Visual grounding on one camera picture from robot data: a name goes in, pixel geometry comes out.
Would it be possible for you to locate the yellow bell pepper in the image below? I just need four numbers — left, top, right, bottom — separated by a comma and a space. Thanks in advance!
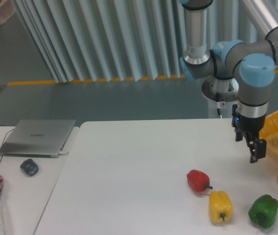
208, 191, 233, 223

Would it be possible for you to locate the white charger cable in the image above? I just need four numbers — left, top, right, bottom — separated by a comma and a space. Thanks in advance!
60, 127, 80, 156

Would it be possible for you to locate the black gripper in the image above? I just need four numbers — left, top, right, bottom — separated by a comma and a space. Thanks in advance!
232, 103, 267, 164

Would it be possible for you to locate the red bell pepper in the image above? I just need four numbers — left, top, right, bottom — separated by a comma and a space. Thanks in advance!
186, 169, 213, 192

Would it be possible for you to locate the silver laptop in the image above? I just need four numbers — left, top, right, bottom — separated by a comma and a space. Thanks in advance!
0, 119, 75, 158

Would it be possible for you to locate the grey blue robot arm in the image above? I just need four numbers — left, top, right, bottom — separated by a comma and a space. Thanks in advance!
180, 0, 278, 163

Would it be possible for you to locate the green bell pepper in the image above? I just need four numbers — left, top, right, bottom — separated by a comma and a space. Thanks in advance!
248, 194, 278, 229

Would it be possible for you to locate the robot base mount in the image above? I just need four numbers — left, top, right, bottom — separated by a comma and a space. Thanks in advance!
202, 76, 239, 118

